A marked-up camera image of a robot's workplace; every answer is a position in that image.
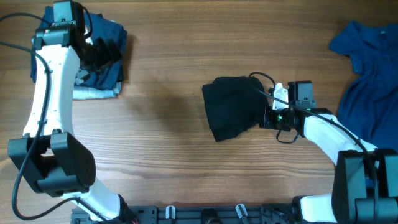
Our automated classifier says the black polo shirt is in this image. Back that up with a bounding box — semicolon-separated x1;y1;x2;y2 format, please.
202;76;269;142

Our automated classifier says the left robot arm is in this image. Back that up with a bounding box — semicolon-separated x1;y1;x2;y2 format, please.
8;1;134;223

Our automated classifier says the folded navy blue garment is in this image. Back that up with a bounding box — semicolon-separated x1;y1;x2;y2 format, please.
32;1;127;90

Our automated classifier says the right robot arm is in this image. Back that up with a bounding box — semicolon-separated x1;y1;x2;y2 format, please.
261;81;397;223

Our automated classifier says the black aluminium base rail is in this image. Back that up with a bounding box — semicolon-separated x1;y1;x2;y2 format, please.
70;203;299;224

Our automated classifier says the folded light grey garment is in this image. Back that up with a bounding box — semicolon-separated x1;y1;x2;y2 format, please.
73;82;122;100

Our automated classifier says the blue polo shirt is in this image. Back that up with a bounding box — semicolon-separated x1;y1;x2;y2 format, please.
329;21;397;149

